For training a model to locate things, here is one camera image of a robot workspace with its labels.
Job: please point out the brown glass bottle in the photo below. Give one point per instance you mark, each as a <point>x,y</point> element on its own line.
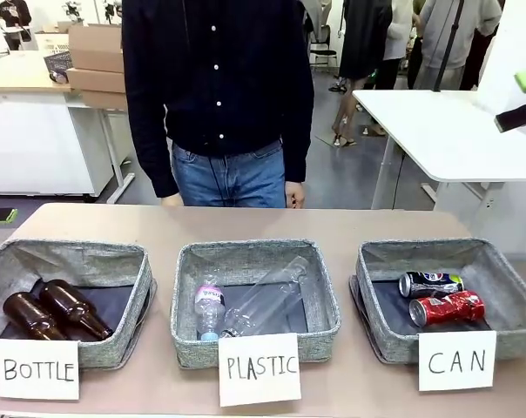
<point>71,307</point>
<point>25,315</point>

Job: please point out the dark blue Pepsi can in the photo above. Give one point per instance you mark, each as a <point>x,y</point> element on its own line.
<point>430,283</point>

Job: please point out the crushed red soda can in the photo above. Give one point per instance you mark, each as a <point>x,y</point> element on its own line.
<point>450,307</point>

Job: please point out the plastic bottle pink label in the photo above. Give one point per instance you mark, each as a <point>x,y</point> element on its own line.
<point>210,309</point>

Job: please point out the clear plastic bottle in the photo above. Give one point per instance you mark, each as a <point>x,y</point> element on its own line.
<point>267,291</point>

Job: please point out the person's left forearm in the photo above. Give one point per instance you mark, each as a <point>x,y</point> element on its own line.
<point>298,139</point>

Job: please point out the person's right forearm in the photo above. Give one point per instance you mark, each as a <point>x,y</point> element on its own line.
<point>154,148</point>

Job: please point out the grey fabric basket bottle label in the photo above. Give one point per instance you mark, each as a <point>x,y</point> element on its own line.
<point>71,261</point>

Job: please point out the black mesh basket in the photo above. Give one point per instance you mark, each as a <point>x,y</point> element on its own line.
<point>57,64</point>

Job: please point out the grey fabric basket can label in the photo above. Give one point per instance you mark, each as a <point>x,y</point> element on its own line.
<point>420,257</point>

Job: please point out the white paper sign CAN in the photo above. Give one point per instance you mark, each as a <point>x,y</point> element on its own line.
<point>456,361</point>

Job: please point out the grey fabric basket plastic label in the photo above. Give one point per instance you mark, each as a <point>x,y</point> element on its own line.
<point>254,261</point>

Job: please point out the person's right hand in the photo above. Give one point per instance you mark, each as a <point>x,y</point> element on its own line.
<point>170,200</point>

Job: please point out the person's left hand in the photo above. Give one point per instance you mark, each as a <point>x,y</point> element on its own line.
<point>295,196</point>

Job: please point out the background person grey hoodie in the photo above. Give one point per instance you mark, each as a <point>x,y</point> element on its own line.
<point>454,43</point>

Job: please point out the black tripod pole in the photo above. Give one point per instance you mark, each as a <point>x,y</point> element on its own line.
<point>448,48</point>

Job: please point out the white standing desk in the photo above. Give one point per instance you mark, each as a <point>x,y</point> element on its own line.
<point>433,130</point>

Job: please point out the background person white shirt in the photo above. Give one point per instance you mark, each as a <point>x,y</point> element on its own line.
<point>398,35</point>

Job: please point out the wooden top table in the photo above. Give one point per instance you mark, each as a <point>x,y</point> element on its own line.
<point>19,74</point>

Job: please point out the white paper sign BOTTLE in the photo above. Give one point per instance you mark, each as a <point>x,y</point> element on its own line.
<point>36,369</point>

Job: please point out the tape roll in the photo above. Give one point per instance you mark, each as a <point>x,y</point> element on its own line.
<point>58,77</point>

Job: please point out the closed flat cardboard box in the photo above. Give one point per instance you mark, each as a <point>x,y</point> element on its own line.
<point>95,79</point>
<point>104,99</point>

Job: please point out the background person black outfit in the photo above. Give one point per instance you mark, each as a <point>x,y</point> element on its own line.
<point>363,43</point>

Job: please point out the white plastic crate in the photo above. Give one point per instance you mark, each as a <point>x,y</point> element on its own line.
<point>54,42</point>

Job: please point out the open cardboard box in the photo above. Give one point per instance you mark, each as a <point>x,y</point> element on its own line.
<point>95,48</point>

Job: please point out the background person black jacket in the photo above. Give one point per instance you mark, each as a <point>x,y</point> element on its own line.
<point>15,19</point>

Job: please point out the black office chair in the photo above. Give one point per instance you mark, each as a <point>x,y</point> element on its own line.
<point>324,43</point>

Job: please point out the person in dark shirt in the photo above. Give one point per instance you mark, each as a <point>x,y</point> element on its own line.
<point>215,78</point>

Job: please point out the white paper sign PLASTIC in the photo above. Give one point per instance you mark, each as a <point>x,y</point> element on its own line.
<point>259,370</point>

